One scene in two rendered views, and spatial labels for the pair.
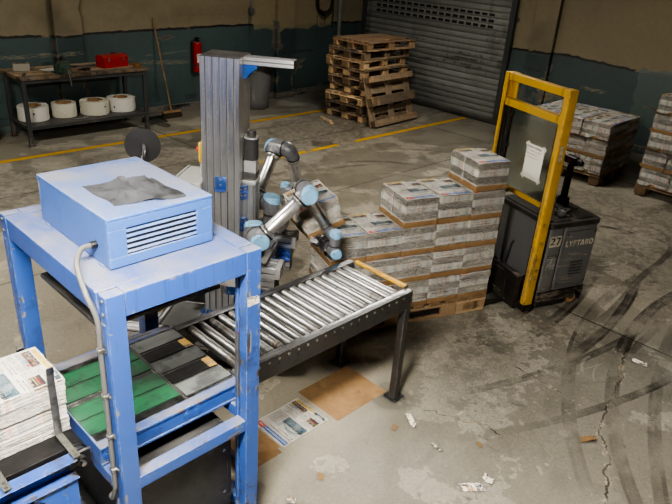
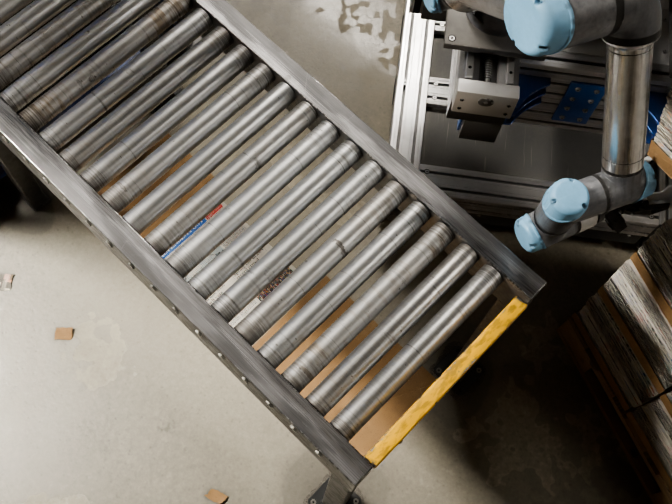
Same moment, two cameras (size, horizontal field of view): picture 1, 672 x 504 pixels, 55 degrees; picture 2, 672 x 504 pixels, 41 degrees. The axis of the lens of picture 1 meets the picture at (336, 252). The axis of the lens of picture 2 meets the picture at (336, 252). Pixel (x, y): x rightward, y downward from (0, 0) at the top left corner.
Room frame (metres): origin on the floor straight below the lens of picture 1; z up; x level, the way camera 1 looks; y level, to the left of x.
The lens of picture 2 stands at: (3.37, -0.65, 2.46)
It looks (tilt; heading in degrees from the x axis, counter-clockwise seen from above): 70 degrees down; 84
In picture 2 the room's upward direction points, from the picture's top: 7 degrees clockwise
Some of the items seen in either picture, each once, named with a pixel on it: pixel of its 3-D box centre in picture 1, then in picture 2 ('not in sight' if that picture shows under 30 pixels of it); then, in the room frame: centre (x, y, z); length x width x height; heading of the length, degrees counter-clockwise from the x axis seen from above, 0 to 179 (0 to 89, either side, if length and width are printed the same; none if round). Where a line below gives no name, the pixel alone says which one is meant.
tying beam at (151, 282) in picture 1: (127, 240); not in sight; (2.44, 0.88, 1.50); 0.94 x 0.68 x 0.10; 46
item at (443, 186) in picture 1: (444, 186); not in sight; (4.69, -0.79, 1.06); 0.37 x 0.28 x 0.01; 27
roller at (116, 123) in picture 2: (274, 322); (148, 97); (3.03, 0.31, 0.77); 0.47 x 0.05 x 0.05; 46
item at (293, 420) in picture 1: (291, 421); (224, 267); (3.14, 0.20, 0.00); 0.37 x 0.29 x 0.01; 136
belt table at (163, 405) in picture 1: (139, 385); not in sight; (2.44, 0.88, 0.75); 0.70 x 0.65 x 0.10; 136
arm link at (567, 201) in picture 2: (334, 237); (569, 203); (3.86, 0.02, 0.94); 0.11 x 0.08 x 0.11; 21
